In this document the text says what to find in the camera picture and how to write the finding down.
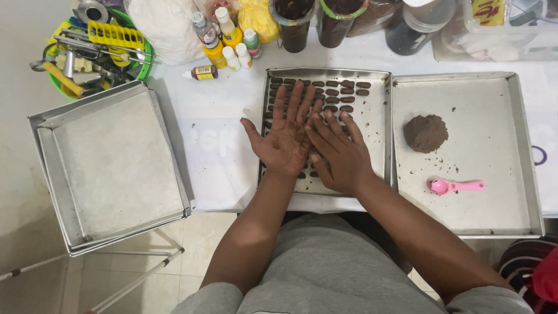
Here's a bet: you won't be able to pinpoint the person's right hand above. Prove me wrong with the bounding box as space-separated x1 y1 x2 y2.
305 109 378 197

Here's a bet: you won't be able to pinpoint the person's left hand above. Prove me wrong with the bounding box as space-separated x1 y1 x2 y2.
240 81 325 178

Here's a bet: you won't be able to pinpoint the metal baking tray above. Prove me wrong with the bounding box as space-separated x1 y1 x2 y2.
27 79 193 257
257 67 394 199
37 83 188 249
391 72 546 239

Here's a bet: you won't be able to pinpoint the white tablecloth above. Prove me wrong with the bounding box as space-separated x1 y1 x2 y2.
147 25 558 219

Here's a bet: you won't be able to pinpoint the rows of brown dough pieces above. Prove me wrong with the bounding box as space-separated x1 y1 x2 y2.
261 77 372 180

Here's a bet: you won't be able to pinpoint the brown dough ball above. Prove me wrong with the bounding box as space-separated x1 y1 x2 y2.
403 114 449 154

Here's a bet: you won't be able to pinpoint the small white bottle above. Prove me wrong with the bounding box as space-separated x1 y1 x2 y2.
235 42 254 70
222 45 242 73

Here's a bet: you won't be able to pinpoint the green colouring bottle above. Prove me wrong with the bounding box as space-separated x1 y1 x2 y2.
242 29 263 60

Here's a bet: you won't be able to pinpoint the brown colouring bottle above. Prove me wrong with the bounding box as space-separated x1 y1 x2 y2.
182 65 219 82

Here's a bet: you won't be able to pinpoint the person's grey shirt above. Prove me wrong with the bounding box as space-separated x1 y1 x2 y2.
171 212 535 314

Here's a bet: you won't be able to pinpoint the short yellow colouring bottle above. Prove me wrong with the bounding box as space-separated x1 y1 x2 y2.
202 40 228 69

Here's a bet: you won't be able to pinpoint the pink plastic measuring spoon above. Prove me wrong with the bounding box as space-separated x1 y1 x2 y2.
427 177 487 196

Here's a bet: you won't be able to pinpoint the dark brown powder jar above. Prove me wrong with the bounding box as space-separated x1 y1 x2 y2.
269 0 321 54

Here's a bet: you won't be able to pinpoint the tall yellow colouring bottle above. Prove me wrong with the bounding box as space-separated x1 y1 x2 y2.
214 6 244 49

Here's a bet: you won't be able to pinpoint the yellow plastic bag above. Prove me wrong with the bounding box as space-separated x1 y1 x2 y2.
237 0 281 44

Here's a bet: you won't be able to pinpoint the green-rimmed brown powder jar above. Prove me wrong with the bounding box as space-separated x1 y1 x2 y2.
316 0 369 49

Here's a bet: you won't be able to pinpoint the grey-capped colouring bottle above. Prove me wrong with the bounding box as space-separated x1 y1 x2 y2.
191 11 220 49

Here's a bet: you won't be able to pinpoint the clear jar of dark sprinkles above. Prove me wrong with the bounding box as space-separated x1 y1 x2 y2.
384 0 457 56

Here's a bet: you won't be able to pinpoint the brown powder bag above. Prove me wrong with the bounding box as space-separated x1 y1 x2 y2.
346 0 405 38

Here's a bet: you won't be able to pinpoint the white plastic bag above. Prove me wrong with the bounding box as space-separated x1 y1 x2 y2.
124 0 209 66

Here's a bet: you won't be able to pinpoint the dark striped cloth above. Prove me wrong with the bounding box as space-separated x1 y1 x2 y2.
496 235 558 314

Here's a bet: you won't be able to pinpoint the clear plastic storage box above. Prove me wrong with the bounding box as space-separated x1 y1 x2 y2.
431 0 558 63

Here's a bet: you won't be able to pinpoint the white metal stand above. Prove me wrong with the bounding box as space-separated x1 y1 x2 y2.
0 227 186 314

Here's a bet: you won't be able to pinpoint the green basin of kitchen tools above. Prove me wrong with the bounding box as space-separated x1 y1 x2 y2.
29 0 156 102

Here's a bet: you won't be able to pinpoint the red cloth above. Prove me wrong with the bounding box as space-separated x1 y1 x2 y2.
531 246 558 307

